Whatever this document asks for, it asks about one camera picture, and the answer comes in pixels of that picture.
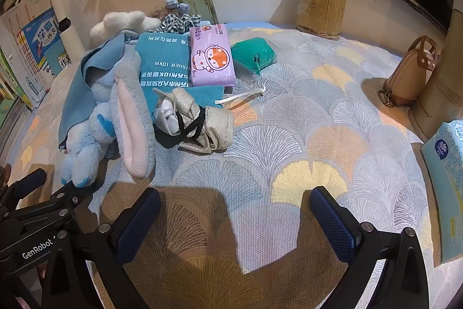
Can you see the white green book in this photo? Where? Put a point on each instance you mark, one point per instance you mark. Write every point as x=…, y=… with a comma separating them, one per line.
x=16, y=23

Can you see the purple wipes packet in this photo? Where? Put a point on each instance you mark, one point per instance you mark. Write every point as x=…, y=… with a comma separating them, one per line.
x=211, y=55

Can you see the wooden pen holder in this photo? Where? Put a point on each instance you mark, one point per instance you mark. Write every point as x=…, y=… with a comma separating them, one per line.
x=325, y=12

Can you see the beige thermos bottle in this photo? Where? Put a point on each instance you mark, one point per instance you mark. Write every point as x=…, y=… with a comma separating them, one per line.
x=441, y=95

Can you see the blue plush bunny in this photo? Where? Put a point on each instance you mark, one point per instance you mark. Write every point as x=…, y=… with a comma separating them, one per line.
x=126, y=106

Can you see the checkered scrunchie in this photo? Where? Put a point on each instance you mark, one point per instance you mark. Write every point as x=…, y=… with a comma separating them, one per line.
x=173, y=23

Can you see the white plush toy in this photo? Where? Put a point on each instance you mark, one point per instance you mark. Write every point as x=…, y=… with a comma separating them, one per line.
x=115, y=23

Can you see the light blue booklet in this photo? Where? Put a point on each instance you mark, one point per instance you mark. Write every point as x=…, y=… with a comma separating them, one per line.
x=58, y=57

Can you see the blue grey knit socks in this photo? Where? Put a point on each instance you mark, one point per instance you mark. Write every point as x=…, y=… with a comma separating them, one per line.
x=173, y=6

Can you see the fan pattern tablecloth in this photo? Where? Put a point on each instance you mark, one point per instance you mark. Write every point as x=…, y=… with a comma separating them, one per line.
x=289, y=135

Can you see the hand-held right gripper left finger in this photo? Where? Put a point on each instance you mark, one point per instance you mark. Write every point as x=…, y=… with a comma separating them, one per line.
x=139, y=225

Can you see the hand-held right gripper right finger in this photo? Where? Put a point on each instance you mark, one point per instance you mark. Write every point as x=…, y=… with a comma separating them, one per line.
x=331, y=225

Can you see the blue cover workbook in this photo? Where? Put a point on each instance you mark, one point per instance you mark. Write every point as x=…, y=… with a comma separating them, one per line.
x=36, y=37

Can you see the white lamp pole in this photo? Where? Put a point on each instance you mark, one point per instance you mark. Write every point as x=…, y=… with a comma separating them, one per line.
x=72, y=37

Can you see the plain blue cloth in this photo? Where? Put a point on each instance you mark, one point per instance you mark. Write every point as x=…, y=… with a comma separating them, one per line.
x=97, y=59

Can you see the green fabric pouch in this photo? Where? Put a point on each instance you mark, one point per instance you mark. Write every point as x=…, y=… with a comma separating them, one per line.
x=253, y=52

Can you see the blue white tissue pack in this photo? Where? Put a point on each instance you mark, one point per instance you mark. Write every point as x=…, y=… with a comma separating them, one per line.
x=445, y=186

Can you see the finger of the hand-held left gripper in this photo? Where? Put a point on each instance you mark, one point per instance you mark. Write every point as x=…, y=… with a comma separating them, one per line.
x=30, y=182
x=70, y=200

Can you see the white plastic strip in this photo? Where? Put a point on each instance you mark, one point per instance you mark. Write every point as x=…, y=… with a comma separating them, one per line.
x=238, y=97

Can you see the row of green books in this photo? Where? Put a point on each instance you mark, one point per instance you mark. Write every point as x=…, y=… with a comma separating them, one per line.
x=9, y=91

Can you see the brown leather pouch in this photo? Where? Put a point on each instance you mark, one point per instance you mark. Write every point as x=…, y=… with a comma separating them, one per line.
x=405, y=77

